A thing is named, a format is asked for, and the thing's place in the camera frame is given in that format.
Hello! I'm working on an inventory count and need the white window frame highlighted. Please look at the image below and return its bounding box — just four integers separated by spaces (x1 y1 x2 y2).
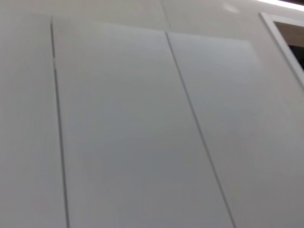
258 11 304 92

